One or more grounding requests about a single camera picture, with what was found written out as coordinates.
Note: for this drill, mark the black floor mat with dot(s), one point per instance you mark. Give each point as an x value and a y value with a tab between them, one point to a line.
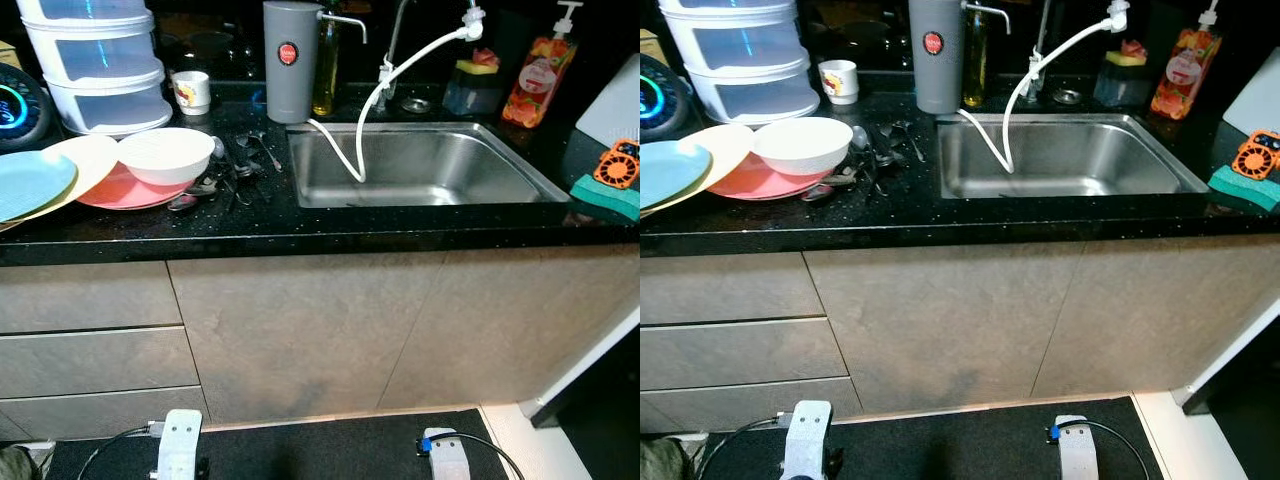
940	445
300	450

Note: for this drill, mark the beige cabinet drawer front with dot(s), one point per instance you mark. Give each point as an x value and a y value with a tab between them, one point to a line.
740	408
90	362
720	288
735	354
90	415
80	298

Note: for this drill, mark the beige cabinet door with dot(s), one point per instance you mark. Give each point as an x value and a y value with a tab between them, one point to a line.
940	320
540	310
1180	300
300	330

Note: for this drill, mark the person leg green trousers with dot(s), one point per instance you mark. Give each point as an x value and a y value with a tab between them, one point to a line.
660	460
15	465

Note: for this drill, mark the metal spoon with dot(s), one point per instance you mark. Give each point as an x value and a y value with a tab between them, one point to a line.
220	148
859	138
184	202
817	192

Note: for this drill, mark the pink plate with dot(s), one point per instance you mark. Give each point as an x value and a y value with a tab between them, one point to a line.
120	190
755	182

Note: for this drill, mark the white bowl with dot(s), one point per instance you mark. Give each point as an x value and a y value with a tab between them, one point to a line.
800	142
165	150

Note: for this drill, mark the cream plate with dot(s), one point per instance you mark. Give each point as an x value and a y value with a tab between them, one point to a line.
95	155
725	145

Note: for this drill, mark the light blue plate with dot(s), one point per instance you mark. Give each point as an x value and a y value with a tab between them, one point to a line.
30	180
670	170

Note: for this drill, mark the green sponge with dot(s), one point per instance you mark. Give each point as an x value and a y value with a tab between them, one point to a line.
605	202
1240	192

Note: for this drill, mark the orange black mini fan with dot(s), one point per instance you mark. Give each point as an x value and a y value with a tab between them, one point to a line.
615	168
1255	158

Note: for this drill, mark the white printed mug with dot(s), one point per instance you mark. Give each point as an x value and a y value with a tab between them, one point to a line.
190	92
838	82

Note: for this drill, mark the stacked translucent plastic containers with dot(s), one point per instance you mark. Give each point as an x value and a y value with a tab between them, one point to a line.
750	80
100	90

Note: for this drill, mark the grey cylindrical water purifier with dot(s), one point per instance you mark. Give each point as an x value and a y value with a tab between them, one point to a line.
935	75
290	85

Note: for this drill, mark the stainless steel sink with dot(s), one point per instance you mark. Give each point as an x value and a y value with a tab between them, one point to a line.
450	160
1100	150

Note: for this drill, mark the yellow oil bottle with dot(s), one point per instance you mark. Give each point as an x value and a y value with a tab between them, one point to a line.
973	75
325	85

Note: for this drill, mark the white cutting board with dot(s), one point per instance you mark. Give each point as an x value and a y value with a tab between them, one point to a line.
1258	108
615	105

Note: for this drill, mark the round metal counter cap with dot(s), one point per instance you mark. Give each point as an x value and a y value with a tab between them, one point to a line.
416	104
1066	96

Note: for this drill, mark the chrome sink faucet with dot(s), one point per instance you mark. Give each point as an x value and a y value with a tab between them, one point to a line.
1035	65
388	70

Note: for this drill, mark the dark clear sponge holder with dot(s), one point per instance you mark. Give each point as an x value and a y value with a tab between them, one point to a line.
470	95
1120	88

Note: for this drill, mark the peach dish soap pump bottle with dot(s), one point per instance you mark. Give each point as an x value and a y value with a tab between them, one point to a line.
535	85
1183	75

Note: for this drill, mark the yellow pink sponge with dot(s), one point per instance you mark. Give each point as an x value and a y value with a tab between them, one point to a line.
1127	53
478	62

